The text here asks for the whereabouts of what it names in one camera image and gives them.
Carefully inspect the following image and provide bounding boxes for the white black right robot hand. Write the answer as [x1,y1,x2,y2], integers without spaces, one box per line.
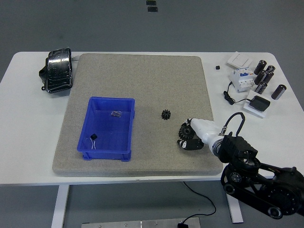
[177,117,224,152]

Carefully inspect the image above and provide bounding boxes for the large black gear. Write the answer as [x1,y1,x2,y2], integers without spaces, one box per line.
[178,121,196,140]

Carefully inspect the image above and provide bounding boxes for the blue plastic box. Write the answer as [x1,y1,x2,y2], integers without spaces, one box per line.
[76,96,136,162]

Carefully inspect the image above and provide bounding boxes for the flat white block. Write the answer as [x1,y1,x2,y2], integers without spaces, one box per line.
[242,90,268,119]

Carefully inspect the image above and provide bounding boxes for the black power adapter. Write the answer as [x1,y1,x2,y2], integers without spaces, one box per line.
[249,95,271,112]

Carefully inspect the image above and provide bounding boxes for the white blue circuit breaker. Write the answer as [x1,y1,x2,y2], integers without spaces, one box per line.
[229,67,257,94]

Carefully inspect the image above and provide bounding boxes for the grey-brown mat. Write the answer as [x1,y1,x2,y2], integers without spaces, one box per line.
[52,53,224,178]

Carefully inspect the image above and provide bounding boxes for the white table leg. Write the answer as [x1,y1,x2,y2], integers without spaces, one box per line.
[225,192,244,224]
[51,184,70,228]

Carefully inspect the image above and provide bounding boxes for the grey metal floor plate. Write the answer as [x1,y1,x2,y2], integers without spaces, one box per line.
[81,217,201,228]

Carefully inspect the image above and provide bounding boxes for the black wrapped keyboard device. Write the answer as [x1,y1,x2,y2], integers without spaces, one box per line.
[38,47,74,94]

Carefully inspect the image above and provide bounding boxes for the black adapter cord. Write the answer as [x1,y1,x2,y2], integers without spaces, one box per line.
[223,81,251,105]

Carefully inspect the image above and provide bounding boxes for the black floor cable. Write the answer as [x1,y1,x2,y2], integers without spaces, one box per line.
[182,181,217,223]

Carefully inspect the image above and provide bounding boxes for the white wall switch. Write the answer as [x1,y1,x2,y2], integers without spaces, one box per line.
[227,51,254,68]

